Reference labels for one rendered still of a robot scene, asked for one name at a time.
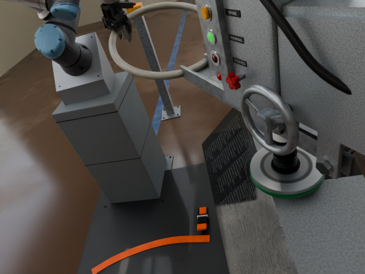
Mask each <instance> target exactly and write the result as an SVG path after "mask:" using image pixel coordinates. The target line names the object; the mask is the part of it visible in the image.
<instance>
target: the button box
mask: <svg viewBox="0 0 365 274"><path fill-rule="evenodd" d="M195 1H196V6H197V11H198V16H199V20H200V25H201V29H202V33H203V38H204V43H205V48H206V53H207V58H208V61H209V66H210V69H212V70H214V71H216V72H218V73H220V74H222V75H225V76H227V75H228V74H229V73H230V72H233V73H234V66H233V62H232V55H231V49H230V42H229V36H228V29H227V25H226V18H225V11H224V5H223V0H195ZM202 4H206V5H207V6H208V7H209V8H210V11H211V20H210V21H209V22H208V21H206V20H204V19H203V18H202V15H201V12H200V11H201V6H202ZM208 28H210V29H212V30H213V32H214V34H215V36H216V43H215V44H214V45H212V44H210V43H209V41H208V40H207V37H206V30H207V29H208ZM211 51H215V52H216V53H217V54H218V55H219V58H220V64H219V65H218V66H217V65H215V64H214V63H213V62H212V60H211V56H210V53H211Z"/></svg>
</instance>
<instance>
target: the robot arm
mask: <svg viewBox="0 0 365 274"><path fill-rule="evenodd" d="M4 1H8V2H13V3H18V4H22V5H24V6H25V7H27V8H29V9H31V10H33V11H36V12H37V14H38V16H39V18H40V19H42V20H44V21H46V23H45V24H44V25H43V26H41V27H40V28H39V29H38V30H37V31H36V34H35V45H36V48H37V49H38V50H39V51H40V52H41V53H42V54H43V55H44V56H46V57H48V58H50V59H51V60H53V61H54V62H56V63H57V64H59V65H60V66H61V68H62V70H63V71H64V72H66V73H67V74H69V75H71V76H80V75H82V74H84V73H85V72H86V71H87V70H88V69H89V68H90V66H91V63H92V54H91V51H90V50H89V49H88V48H87V47H86V46H85V45H83V44H82V43H78V42H75V39H76V34H77V29H78V23H79V17H80V13H81V11H80V8H81V4H80V0H4ZM100 2H102V4H101V5H100V7H101V9H102V12H103V17H102V21H103V24H104V20H105V23H106V25H105V24H104V27H105V29H106V28H107V29H110V30H114V31H116V32H119V31H120V30H121V29H122V30H123V35H122V33H121V31H120V33H119V34H118V37H119V39H120V40H121V39H123V40H126V39H128V41H129V42H131V36H132V26H131V23H130V21H129V18H128V17H127V15H126V13H125V12H124V11H123V9H121V8H126V9H129V8H133V7H134V3H133V2H131V1H129V0H125V1H120V0H100Z"/></svg>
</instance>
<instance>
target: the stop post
mask: <svg viewBox="0 0 365 274"><path fill-rule="evenodd" d="M141 7H143V4H142V2H139V3H136V4H135V5H134V7H133V8H129V9H127V13H128V14H129V13H131V12H132V11H134V10H136V9H139V8H141ZM143 15H144V14H143ZM143 15H141V16H139V17H137V18H135V19H133V20H134V24H135V27H136V29H137V32H138V35H139V37H140V40H141V43H142V46H143V49H144V52H145V54H146V57H147V60H148V63H149V66H150V69H151V71H153V72H162V70H161V67H160V64H159V61H158V58H157V55H156V52H155V49H154V46H153V43H152V40H151V37H150V34H149V31H148V28H147V25H146V22H145V19H144V16H143ZM155 82H156V86H157V87H158V91H159V94H160V96H161V99H162V102H163V105H164V107H165V109H163V110H162V121H164V120H168V119H173V118H176V117H180V116H181V112H180V106H176V107H174V106H173V103H172V100H171V97H170V94H169V91H168V88H167V85H166V82H165V80H155Z"/></svg>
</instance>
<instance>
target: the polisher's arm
mask: <svg viewBox="0 0 365 274"><path fill-rule="evenodd" d="M260 2H261V3H262V4H263V6H264V7H265V8H266V9H267V11H268V12H269V13H270V15H271V16H272V18H273V19H274V21H275V22H276V23H277V24H278V45H279V66H280V87H281V97H282V98H283V99H284V101H285V102H286V103H289V104H290V105H291V106H292V109H293V110H292V113H293V114H294V117H295V119H296V121H298V122H300V123H302V124H303V125H305V126H307V127H309V128H311V129H313V130H315V131H317V132H318V134H317V157H316V161H317V160H325V161H326V162H327V163H328V164H329V165H330V166H331V173H330V174H329V176H330V177H332V178H334V179H338V178H339V177H340V175H341V166H342V158H343V149H344V145H345V146H347V147H349V148H351V149H353V150H355V151H357V152H359V153H361V154H363V155H365V0H294V1H292V2H290V3H288V4H286V5H284V6H282V13H281V11H280V10H279V9H278V7H277V6H276V5H275V4H274V2H273V1H272V0H260Z"/></svg>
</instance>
